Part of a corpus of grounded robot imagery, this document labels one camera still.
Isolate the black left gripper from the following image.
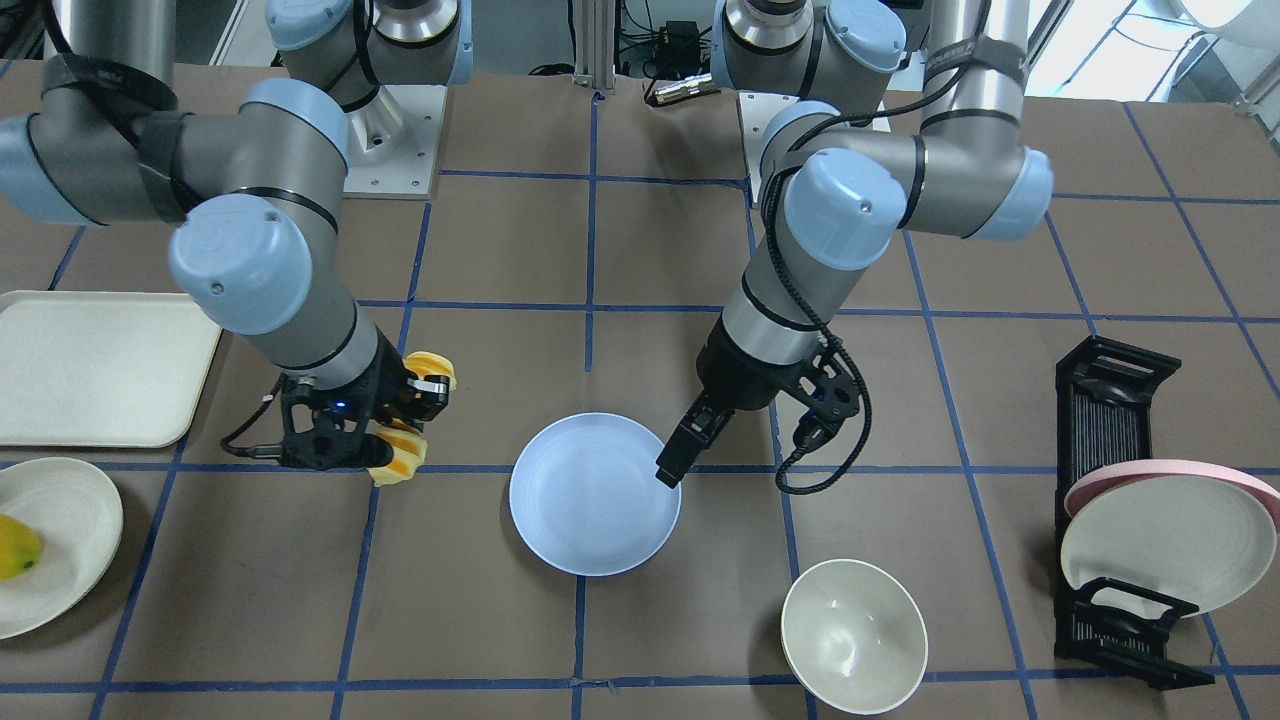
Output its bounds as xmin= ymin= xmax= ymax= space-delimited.
xmin=655 ymin=320 xmax=863 ymax=489

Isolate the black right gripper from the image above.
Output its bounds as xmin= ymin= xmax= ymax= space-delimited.
xmin=278 ymin=340 xmax=451 ymax=471

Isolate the blue plate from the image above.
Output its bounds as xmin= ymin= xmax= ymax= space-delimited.
xmin=509 ymin=413 xmax=682 ymax=577

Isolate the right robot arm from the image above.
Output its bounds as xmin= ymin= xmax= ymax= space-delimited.
xmin=3 ymin=1 xmax=474 ymax=486

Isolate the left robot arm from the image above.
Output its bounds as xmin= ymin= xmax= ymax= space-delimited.
xmin=655 ymin=1 xmax=1053 ymax=495

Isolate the cream round plate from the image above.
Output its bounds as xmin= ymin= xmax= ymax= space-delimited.
xmin=1 ymin=457 xmax=123 ymax=639

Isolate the pink plate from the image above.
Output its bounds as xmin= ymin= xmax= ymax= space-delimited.
xmin=1060 ymin=457 xmax=1279 ymax=529

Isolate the cream plate in rack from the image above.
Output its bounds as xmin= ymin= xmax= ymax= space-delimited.
xmin=1060 ymin=475 xmax=1277 ymax=612

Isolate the cream bowl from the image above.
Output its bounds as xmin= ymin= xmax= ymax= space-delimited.
xmin=780 ymin=559 xmax=931 ymax=716

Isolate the cream rectangular tray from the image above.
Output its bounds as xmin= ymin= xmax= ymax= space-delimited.
xmin=1 ymin=290 xmax=221 ymax=448

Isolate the black dish rack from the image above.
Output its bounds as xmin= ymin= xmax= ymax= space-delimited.
xmin=1051 ymin=334 xmax=1216 ymax=691

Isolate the yellow lemon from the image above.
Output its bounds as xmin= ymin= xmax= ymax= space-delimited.
xmin=1 ymin=514 xmax=44 ymax=582

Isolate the aluminium frame post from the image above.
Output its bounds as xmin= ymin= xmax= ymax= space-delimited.
xmin=570 ymin=1 xmax=620 ymax=96

